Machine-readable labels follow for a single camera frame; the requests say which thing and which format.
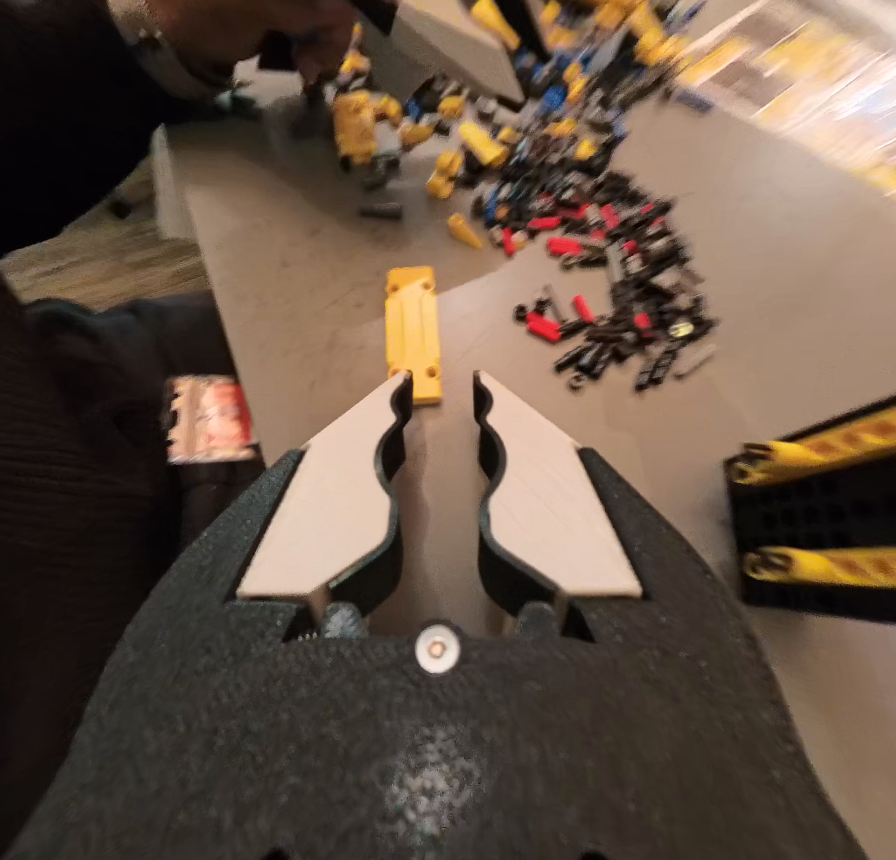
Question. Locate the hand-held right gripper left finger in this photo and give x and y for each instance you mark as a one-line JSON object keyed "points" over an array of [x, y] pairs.
{"points": [[329, 503]]}

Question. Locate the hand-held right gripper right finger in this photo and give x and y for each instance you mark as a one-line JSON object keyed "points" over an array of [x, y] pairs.
{"points": [[553, 503]]}

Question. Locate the person's dark trouser leg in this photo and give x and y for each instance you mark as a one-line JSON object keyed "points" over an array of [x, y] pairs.
{"points": [[140, 356]]}

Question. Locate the pile of small building pieces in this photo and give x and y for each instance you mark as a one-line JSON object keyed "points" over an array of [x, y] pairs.
{"points": [[630, 272]]}

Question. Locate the red and silver packet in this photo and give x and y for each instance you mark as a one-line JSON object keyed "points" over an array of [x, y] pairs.
{"points": [[206, 419]]}

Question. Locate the black chair caster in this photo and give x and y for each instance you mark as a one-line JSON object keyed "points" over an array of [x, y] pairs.
{"points": [[120, 206]]}

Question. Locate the person's left forearm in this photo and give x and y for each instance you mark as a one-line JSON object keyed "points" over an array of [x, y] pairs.
{"points": [[56, 104]]}

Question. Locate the yellow cone piece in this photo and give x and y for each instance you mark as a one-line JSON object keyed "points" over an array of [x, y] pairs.
{"points": [[465, 231]]}

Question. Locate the person's torso in dark sweater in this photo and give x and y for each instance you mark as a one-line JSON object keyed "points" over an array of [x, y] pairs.
{"points": [[63, 559]]}

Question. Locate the silver wristwatch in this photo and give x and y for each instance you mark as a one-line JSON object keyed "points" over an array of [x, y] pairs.
{"points": [[136, 13]]}

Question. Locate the dark grey beam piece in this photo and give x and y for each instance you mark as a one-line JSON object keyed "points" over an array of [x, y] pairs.
{"points": [[381, 210]]}

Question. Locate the person's left hand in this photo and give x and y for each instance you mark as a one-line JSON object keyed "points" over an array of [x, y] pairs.
{"points": [[224, 13]]}

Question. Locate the yellow flat panel piece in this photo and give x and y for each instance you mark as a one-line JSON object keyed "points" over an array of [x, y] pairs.
{"points": [[411, 328]]}

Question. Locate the yellow and black brick model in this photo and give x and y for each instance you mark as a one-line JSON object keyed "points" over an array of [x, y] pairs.
{"points": [[812, 510]]}

